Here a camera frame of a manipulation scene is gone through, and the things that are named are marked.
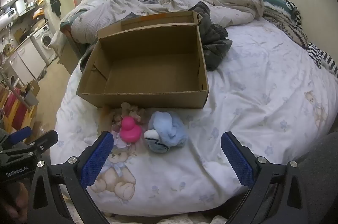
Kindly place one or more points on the red yellow rack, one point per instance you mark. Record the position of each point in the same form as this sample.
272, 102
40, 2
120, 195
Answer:
10, 105

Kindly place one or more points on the beige checked duvet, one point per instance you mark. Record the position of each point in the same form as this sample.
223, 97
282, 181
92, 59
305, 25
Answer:
111, 7

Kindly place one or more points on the white microwave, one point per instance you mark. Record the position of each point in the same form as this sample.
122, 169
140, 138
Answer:
8, 13

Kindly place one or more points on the person's left hand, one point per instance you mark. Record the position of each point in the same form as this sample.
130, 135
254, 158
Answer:
13, 200

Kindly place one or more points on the black hanging garment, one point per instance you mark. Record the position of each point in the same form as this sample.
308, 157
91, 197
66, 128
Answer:
55, 3

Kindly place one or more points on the grey ribbed garment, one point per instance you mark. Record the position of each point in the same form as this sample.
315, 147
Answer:
208, 26

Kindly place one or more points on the orange bag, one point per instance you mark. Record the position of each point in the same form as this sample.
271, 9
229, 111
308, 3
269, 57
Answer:
38, 13

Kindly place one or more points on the translucent beige nylon sock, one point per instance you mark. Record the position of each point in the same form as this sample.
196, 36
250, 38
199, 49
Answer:
106, 118

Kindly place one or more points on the light blue fluffy socks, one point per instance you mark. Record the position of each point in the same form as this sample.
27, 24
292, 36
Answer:
169, 131

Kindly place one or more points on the brown cardboard box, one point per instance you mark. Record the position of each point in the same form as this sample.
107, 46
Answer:
148, 55

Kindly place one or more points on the beige lace sock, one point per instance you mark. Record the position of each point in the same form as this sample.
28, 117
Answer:
133, 109

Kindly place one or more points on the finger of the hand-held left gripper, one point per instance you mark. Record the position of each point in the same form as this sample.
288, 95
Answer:
19, 134
45, 142

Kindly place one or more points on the patterned knit blanket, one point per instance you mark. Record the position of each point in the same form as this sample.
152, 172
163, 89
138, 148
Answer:
285, 23

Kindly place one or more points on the grey cloth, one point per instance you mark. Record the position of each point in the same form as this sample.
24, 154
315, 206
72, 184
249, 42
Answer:
319, 166

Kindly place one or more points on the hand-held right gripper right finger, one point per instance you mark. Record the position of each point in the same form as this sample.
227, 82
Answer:
237, 160

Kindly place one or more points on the black white striped cloth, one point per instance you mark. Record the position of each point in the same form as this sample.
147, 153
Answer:
320, 55

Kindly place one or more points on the white kitchen cabinet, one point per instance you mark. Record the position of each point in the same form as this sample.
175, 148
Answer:
26, 63

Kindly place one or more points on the white washing machine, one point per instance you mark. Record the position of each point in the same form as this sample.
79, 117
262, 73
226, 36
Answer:
43, 42

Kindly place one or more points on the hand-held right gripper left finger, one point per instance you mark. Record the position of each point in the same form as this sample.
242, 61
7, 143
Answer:
96, 160

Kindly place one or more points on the pink rubber duck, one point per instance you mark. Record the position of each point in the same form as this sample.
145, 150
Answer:
130, 131

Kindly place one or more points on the grey bin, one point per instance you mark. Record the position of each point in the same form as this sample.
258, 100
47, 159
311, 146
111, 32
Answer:
30, 98

